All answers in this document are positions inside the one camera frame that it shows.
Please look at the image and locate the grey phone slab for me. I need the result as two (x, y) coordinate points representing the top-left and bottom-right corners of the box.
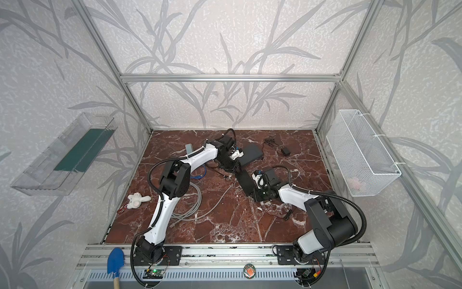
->
(185, 143), (194, 155)

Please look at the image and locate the black power adapter with cable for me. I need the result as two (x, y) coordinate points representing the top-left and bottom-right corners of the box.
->
(262, 136), (291, 157)

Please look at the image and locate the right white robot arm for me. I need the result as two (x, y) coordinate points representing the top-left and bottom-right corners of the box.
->
(251, 169), (367, 265)

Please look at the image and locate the green circuit board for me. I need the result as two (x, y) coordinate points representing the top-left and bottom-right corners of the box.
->
(143, 269), (165, 279)

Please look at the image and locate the grey ethernet cable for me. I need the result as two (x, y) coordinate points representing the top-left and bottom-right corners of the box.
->
(169, 180), (235, 228)

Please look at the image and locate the white wire mesh basket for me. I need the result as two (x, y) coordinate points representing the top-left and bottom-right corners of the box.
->
(326, 110), (401, 197)

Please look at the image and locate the black ribbed router box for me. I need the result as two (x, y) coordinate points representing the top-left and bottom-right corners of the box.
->
(235, 171), (256, 196)

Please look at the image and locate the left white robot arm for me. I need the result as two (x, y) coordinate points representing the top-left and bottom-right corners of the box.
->
(130, 134), (241, 265)

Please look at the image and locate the blue shovel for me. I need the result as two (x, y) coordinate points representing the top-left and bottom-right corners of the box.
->
(107, 248), (125, 289)

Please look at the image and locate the dark grey network switch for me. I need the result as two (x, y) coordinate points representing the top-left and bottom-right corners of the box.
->
(238, 143), (263, 167)

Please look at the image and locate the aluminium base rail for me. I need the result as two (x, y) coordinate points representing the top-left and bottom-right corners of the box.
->
(76, 243), (380, 270)

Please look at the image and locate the blue cable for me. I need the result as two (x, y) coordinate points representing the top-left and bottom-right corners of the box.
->
(191, 164), (208, 180)

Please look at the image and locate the pink item in basket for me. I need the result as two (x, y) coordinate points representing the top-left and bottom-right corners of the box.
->
(346, 177), (364, 191)

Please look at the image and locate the white plush toy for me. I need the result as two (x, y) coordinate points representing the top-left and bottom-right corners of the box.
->
(126, 192), (152, 209)

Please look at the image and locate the red round button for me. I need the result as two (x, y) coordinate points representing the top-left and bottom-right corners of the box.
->
(243, 264), (256, 279)

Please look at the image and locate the clear plastic wall bin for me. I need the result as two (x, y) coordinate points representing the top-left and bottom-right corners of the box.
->
(11, 113), (118, 196)

